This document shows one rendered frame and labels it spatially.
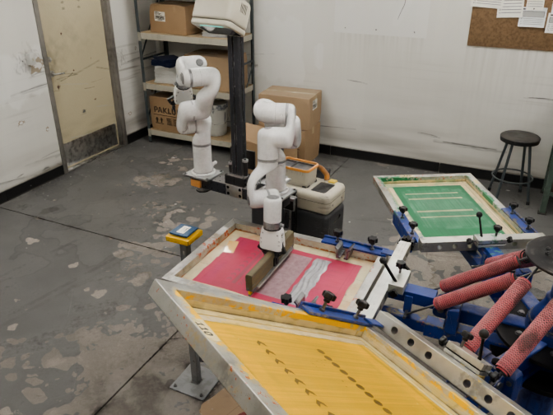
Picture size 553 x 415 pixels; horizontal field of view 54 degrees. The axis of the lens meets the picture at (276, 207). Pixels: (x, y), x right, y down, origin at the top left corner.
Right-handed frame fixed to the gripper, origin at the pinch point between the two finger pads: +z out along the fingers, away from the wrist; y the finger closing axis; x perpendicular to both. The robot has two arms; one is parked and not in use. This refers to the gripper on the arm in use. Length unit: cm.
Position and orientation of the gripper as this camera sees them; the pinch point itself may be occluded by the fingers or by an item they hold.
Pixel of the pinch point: (271, 259)
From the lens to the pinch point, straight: 232.4
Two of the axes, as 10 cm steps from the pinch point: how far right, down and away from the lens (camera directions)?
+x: -4.3, 3.3, -8.4
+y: -9.0, -1.8, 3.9
